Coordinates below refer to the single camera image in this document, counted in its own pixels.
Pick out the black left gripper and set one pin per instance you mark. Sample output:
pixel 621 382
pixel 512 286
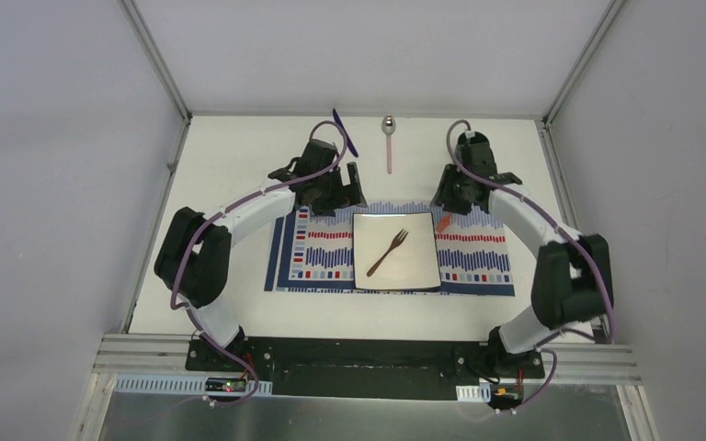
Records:
pixel 334 196

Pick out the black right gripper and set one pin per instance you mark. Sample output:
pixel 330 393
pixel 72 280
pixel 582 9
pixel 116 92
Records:
pixel 443 195

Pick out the brown wooden fork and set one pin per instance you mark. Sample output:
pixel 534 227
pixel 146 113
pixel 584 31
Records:
pixel 397 240

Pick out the blue striped placemat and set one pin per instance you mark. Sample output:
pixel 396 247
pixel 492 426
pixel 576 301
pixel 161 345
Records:
pixel 314 253

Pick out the metal spoon pink handle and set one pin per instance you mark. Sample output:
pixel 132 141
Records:
pixel 388 127

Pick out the white square plate black rim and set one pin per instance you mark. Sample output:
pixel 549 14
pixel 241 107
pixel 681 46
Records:
pixel 413 266

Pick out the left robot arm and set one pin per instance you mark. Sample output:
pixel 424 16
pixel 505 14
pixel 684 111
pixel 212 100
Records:
pixel 194 258

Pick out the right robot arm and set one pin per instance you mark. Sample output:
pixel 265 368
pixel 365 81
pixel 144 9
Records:
pixel 572 277

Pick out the dark green mug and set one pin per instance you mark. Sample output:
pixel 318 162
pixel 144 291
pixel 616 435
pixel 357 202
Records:
pixel 471 137

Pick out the blue plastic knife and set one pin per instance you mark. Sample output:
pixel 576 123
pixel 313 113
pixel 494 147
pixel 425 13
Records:
pixel 350 144

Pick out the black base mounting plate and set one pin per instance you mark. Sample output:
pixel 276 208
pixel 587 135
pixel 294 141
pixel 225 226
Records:
pixel 366 369

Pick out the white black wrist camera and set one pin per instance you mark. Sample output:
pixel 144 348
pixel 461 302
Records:
pixel 480 161

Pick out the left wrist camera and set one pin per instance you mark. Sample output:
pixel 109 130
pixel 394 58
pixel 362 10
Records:
pixel 315 156

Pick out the aluminium frame rail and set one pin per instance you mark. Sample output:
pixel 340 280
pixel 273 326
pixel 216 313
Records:
pixel 570 363

